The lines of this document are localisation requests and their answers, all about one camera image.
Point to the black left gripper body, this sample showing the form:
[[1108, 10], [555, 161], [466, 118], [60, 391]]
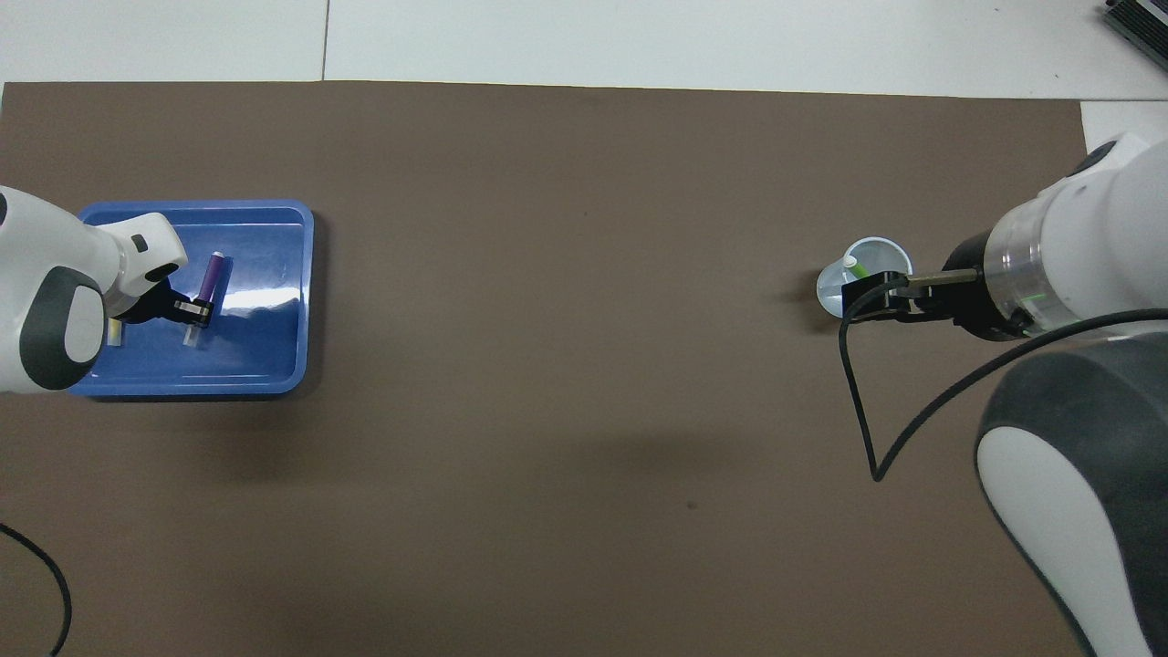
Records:
[[155, 306]]

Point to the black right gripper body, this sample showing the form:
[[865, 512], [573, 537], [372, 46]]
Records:
[[976, 292]]

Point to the green pen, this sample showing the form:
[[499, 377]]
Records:
[[856, 271]]

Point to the purple pen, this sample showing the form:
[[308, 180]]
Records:
[[213, 274]]

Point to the yellow pen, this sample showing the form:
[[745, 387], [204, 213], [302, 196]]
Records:
[[115, 333]]

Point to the translucent white plastic cup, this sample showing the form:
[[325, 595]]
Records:
[[830, 292]]

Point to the blue plastic tray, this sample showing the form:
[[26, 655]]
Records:
[[265, 356]]

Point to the grey finned device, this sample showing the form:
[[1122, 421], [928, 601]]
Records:
[[1145, 23]]

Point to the brown table mat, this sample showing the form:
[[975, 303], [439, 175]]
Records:
[[547, 182]]

